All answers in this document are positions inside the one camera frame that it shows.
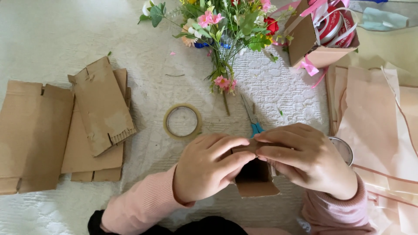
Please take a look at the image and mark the person's left hand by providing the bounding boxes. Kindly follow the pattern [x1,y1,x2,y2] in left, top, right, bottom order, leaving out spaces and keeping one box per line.
[172,133,258,206]

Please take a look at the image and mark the person's right hand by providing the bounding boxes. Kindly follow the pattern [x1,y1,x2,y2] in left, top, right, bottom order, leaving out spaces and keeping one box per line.
[254,123,359,200]

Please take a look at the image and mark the small brown cardboard box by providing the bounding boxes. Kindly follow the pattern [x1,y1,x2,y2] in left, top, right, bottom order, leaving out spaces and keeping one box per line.
[230,139,281,198]

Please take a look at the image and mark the clear adhesive tape roll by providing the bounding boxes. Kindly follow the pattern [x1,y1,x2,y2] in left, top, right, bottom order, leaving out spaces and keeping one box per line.
[163,103,203,141]
[328,136,354,167]

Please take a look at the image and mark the person's black clothing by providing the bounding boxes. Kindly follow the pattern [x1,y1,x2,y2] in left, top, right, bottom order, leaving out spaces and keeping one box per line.
[87,210,249,235]

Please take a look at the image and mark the stack of pink wrapping paper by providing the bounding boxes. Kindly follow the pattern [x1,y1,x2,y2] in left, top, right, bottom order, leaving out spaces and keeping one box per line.
[325,62,418,235]

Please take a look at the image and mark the pink ribbon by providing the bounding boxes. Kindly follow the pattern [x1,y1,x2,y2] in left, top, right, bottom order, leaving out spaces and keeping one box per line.
[295,54,329,89]

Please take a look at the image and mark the flat cardboard piece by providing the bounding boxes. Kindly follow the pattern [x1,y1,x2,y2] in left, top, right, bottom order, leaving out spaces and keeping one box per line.
[61,68,132,174]
[71,86,132,183]

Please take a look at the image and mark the torn corrugated cardboard piece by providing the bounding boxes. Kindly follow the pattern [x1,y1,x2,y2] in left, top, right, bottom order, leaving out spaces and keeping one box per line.
[67,56,138,158]

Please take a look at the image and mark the cardboard box of ribbons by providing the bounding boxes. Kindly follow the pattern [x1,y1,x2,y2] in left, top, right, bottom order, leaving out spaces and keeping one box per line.
[283,0,361,70]

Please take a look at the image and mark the blue ribbon on bouquet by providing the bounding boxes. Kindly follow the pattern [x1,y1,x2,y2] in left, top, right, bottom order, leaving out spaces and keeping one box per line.
[194,40,231,50]

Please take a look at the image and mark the red and white ribbon spool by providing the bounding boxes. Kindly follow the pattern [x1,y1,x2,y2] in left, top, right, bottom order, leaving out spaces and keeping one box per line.
[318,5,344,45]
[330,13,357,49]

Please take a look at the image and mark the artificial flower bouquet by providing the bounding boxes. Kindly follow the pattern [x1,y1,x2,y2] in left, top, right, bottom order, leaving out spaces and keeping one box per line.
[137,0,296,116]

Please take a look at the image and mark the large flat cardboard sheet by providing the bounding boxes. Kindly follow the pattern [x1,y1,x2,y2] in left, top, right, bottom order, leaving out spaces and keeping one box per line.
[0,80,75,196]

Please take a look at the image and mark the white textured table cloth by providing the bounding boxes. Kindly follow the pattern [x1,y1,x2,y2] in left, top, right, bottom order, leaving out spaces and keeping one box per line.
[0,0,331,235]

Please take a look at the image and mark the blue handled scissors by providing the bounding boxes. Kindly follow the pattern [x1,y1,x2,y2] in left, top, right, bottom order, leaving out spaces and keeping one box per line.
[241,94,266,138]

